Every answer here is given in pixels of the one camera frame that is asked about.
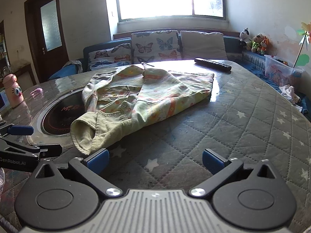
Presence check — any orange plush fox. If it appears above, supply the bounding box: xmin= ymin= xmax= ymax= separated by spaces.
xmin=259 ymin=37 xmax=271 ymax=55

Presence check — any white small garment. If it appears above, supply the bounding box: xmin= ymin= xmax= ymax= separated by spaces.
xmin=279 ymin=84 xmax=302 ymax=105

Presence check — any clear plastic storage box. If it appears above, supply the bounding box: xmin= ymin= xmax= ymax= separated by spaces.
xmin=264 ymin=54 xmax=304 ymax=87

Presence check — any upright butterfly print cushion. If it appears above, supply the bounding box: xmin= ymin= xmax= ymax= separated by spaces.
xmin=131 ymin=30 xmax=183 ymax=64

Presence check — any blue sofa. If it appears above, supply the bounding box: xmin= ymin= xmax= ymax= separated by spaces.
xmin=49 ymin=34 xmax=311 ymax=115

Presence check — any round built-in hotplate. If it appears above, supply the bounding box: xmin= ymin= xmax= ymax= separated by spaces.
xmin=26 ymin=87 xmax=86 ymax=150

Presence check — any green patterned child's shirt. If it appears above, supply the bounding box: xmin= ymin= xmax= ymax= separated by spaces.
xmin=70 ymin=63 xmax=215 ymax=155

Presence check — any dark wooden door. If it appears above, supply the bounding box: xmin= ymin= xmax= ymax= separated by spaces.
xmin=24 ymin=0 xmax=70 ymax=73

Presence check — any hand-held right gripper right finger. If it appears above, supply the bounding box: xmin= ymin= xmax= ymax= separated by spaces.
xmin=189 ymin=148 xmax=280 ymax=198

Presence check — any brown plush bear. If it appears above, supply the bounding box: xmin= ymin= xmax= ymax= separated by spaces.
xmin=246 ymin=33 xmax=264 ymax=53

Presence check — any colourful pinwheel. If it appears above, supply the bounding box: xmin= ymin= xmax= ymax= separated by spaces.
xmin=293 ymin=21 xmax=311 ymax=69

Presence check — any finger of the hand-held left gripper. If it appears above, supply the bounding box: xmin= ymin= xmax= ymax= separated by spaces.
xmin=0 ymin=124 xmax=34 ymax=137
xmin=0 ymin=138 xmax=63 ymax=159

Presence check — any plain grey cushion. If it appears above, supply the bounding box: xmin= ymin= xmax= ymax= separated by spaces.
xmin=180 ymin=30 xmax=228 ymax=60

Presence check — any pink toy figure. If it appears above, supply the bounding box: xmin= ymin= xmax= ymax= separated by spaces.
xmin=2 ymin=73 xmax=25 ymax=108

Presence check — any black and white plush toy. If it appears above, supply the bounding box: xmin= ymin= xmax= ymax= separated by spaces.
xmin=239 ymin=28 xmax=252 ymax=48

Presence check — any black remote control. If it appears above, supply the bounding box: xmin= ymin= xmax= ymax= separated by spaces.
xmin=194 ymin=58 xmax=232 ymax=71

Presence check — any grey cloth on sofa arm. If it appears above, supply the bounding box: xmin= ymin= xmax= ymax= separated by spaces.
xmin=63 ymin=59 xmax=83 ymax=75

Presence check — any flat butterfly print cushion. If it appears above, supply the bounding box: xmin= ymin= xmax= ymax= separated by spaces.
xmin=87 ymin=43 xmax=133 ymax=72

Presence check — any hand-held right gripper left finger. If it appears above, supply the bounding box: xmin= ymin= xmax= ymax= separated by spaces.
xmin=30 ymin=149 xmax=124 ymax=198

